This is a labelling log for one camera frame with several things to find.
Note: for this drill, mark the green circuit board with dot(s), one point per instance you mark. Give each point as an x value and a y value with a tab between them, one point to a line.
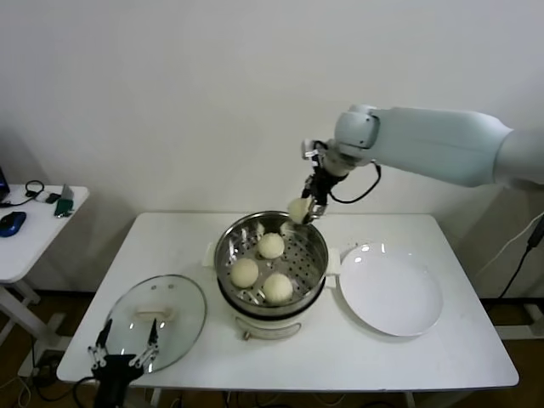
63	208

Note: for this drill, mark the grey metal bracket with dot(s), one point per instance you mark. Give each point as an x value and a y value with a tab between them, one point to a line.
67	191

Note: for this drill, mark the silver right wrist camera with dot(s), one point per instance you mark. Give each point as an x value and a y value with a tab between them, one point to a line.
311	149

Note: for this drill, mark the perforated steel steamer basket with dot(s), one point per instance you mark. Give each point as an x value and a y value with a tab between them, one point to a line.
314	255

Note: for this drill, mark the white steamed baozi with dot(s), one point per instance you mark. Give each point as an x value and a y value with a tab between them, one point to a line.
277	288
270	245
244	273
297	210

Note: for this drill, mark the blue computer mouse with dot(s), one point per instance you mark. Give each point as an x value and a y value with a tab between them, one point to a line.
12	223

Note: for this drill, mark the round glass pot lid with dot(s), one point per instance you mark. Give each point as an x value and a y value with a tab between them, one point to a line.
185	306

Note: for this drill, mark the small black device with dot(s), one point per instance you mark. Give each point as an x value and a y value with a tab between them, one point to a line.
52	198

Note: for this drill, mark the small white device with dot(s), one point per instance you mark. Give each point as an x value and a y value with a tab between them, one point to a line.
41	197

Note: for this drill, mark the dark laptop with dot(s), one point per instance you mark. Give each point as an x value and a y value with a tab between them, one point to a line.
3	183

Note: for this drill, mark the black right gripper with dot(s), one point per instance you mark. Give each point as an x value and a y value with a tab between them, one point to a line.
321	185

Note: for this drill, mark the large white plate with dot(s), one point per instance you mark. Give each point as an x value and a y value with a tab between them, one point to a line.
391	289

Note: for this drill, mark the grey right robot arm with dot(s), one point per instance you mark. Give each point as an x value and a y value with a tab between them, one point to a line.
425	140

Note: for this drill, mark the white side table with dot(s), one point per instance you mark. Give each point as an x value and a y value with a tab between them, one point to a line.
38	242

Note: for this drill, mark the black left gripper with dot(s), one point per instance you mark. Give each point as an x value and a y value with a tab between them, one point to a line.
112	372

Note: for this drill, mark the white floor stand foot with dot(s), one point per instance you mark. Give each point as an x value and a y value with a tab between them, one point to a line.
518	332

